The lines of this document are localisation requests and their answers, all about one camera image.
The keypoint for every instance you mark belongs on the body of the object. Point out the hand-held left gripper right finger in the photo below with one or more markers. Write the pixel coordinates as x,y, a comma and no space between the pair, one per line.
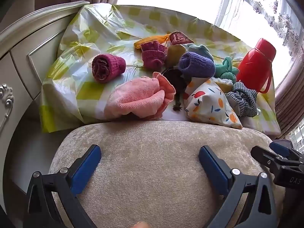
213,171

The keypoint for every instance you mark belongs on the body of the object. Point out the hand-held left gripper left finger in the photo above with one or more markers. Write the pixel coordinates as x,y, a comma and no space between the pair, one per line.
86,168

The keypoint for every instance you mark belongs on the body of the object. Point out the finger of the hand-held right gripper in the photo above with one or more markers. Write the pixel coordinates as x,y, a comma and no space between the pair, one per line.
282,147
266,158

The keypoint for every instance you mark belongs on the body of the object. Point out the black white gingham scrunchie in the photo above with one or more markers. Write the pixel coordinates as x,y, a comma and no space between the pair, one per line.
242,97

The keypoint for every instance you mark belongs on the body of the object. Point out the fruit print fabric pouch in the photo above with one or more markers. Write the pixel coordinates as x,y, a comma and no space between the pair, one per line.
209,104

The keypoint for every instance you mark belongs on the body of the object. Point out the pink fleece towel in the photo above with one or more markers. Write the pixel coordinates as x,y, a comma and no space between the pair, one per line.
135,95

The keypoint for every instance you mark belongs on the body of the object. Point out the teal knit cloth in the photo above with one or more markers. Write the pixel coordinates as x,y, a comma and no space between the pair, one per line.
225,67

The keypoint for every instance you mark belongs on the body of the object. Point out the dark brown cloth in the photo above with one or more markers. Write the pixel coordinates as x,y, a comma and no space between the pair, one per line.
172,77

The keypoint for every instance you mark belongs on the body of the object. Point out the maroon knit hat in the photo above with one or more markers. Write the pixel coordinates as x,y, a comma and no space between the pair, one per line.
109,67

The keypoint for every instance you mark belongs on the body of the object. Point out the purple knit hat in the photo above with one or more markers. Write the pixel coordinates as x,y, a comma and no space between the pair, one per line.
197,65

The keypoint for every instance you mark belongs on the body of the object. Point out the light blue towel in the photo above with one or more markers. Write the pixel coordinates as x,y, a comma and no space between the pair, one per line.
199,49

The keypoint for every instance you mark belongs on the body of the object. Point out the magenta knit glove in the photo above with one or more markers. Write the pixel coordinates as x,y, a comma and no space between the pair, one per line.
153,57

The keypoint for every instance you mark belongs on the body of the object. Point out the red print cloth pouch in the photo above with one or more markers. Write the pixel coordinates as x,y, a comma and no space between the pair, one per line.
179,38

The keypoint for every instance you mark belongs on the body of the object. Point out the orange mesh bag with sponge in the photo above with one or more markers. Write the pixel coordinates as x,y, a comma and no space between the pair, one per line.
147,41

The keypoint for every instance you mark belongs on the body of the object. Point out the beige upholstered stool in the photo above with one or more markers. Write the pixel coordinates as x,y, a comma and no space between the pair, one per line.
152,161

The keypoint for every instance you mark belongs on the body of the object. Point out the red thermos bottle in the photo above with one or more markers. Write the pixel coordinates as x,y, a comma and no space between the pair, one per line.
254,66

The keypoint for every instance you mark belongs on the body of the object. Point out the yellow checkered plastic tablecloth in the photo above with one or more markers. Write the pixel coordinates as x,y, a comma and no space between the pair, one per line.
78,52

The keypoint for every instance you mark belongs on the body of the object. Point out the cream dresser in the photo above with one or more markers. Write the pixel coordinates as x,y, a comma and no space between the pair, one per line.
23,59

